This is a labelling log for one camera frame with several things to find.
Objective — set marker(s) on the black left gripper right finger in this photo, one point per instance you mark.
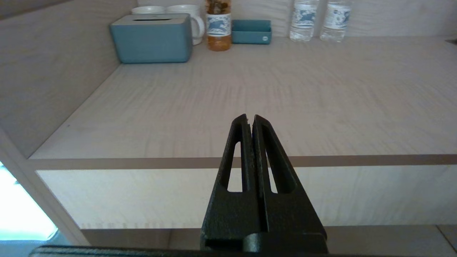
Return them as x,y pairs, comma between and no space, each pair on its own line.
292,214

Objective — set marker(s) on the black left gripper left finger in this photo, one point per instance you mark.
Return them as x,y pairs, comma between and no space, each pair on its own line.
228,214

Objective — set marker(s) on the pale wood cabinet front panel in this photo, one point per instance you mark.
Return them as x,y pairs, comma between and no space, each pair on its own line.
125,196

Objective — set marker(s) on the small teal tray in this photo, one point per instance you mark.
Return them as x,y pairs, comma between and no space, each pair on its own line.
250,35

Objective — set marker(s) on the half-full tea bottle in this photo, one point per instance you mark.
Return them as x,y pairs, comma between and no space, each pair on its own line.
219,32

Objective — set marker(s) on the grey-blue tissue box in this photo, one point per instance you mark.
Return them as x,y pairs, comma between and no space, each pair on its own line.
151,41

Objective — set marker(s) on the clear water bottle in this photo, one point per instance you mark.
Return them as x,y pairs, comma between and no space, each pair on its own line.
302,21
335,21

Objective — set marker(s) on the white cup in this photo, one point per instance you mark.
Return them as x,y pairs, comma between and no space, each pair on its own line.
148,9

